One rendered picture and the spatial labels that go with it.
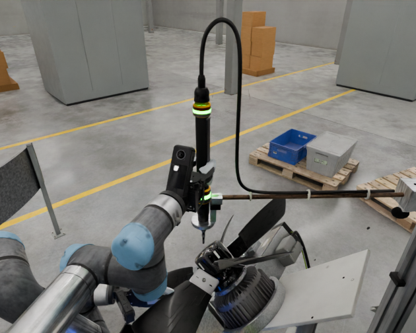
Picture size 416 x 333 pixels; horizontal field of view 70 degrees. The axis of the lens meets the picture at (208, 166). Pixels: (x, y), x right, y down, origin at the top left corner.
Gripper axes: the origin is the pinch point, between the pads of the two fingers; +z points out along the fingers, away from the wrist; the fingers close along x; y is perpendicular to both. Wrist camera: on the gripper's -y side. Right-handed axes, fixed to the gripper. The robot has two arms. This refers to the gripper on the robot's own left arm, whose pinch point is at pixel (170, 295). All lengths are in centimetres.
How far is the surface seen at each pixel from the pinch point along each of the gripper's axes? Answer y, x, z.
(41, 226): 188, 99, -146
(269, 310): -5.6, 2.8, 32.1
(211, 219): -0.9, -30.0, 13.6
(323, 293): -10.3, -8.6, 46.3
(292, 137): 330, 59, 154
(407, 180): -1, -40, 70
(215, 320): -0.3, 12.7, 15.2
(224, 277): 5.8, -1.0, 18.6
